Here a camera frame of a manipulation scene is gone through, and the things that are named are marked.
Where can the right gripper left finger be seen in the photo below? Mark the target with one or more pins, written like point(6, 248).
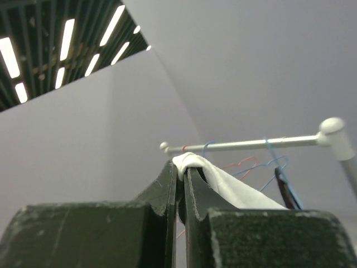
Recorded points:
point(136, 233)

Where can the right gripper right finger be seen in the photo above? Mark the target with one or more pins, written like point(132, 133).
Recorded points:
point(221, 235)

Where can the white tank top navy trim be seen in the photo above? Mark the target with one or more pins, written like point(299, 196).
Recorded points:
point(228, 187)

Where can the light blue wire hanger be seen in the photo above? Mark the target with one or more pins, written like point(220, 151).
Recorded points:
point(260, 165)

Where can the navy tank top red trim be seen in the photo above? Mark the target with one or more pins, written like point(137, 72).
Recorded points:
point(289, 201)

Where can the blue hanger with navy top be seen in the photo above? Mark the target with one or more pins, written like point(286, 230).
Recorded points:
point(284, 176)

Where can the white clothes rack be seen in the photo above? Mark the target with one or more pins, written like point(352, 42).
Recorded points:
point(331, 134)

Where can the pink wire hanger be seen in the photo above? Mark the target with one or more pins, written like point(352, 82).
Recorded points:
point(256, 162)

